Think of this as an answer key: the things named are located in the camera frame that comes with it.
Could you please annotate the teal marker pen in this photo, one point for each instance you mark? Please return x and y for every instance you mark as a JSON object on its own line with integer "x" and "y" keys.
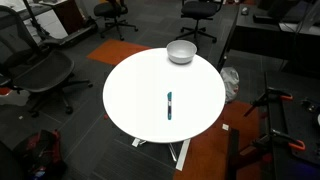
{"x": 169, "y": 106}

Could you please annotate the white round bowl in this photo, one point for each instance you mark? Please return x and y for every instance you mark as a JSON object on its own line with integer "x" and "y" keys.
{"x": 181, "y": 50}

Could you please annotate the small red floor object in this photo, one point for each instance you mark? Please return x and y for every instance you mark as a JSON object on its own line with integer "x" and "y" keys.
{"x": 105, "y": 116}

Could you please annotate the white table base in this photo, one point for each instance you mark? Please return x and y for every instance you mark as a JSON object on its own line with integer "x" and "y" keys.
{"x": 183, "y": 155}

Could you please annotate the white plastic bag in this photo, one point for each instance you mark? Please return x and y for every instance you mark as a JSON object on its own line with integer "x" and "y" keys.
{"x": 230, "y": 81}

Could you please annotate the small white paper tag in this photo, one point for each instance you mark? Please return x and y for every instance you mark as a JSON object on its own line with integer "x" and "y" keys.
{"x": 225, "y": 127}

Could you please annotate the black kick scooter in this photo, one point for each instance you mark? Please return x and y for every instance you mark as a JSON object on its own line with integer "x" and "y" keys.
{"x": 66, "y": 37}

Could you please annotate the black desk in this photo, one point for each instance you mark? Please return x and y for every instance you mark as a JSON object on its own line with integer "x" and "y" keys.
{"x": 260, "y": 36}

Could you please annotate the grey computer mouse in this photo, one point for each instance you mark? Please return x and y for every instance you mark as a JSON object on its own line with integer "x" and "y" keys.
{"x": 245, "y": 10}

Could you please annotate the black mesh office chair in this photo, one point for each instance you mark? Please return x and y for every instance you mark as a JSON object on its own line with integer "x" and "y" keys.
{"x": 43, "y": 71}

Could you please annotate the black flat desk device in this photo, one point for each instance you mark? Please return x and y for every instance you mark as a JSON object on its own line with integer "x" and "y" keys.
{"x": 265, "y": 18}

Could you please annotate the white desk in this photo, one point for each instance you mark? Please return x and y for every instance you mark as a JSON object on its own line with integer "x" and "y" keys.
{"x": 50, "y": 21}

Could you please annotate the red and black backpack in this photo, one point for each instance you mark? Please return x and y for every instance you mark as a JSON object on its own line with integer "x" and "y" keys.
{"x": 43, "y": 150}

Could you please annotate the black robot table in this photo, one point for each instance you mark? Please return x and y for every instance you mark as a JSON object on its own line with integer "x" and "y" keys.
{"x": 293, "y": 133}

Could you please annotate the black upright post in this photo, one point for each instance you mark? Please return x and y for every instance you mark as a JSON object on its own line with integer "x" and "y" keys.
{"x": 233, "y": 153}

